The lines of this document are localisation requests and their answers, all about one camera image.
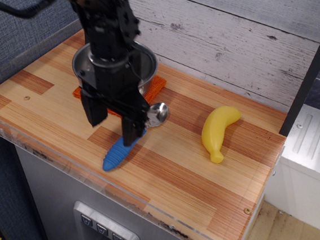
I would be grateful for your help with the silver toy fridge cabinet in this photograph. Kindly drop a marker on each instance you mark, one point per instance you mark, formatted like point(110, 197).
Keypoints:
point(55, 189)

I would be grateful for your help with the steel bowl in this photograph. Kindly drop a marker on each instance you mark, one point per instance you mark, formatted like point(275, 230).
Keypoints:
point(138, 66)

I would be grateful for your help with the white toy sink counter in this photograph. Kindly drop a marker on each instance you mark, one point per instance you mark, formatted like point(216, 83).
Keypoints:
point(294, 186)

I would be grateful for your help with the black right vertical post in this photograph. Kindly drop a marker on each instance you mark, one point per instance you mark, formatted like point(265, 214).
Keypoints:
point(301, 95)

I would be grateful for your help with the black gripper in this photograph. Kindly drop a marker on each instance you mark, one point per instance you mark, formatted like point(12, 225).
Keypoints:
point(130, 105)

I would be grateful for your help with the blue handled metal spoon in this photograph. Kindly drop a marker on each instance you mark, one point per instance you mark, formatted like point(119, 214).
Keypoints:
point(157, 114)

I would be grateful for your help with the yellow toy banana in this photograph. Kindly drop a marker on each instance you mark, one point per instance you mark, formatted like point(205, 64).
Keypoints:
point(213, 130)

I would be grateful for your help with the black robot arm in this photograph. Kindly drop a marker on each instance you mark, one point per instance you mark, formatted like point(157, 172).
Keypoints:
point(110, 26)

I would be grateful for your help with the silver dispenser button panel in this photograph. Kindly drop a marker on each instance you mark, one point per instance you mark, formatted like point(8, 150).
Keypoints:
point(93, 225)

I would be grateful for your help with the orange cloth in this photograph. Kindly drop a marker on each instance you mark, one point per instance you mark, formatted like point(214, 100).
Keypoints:
point(156, 86)

